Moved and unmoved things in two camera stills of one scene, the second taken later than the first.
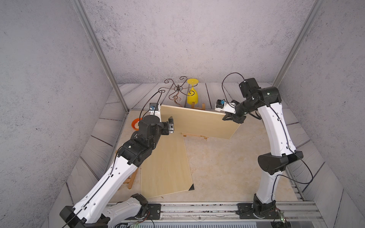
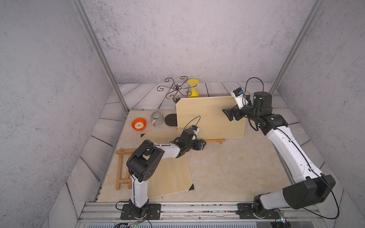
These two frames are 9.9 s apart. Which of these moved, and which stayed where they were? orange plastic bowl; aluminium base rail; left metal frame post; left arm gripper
Moved: left arm gripper
Stayed: aluminium base rail; orange plastic bowl; left metal frame post
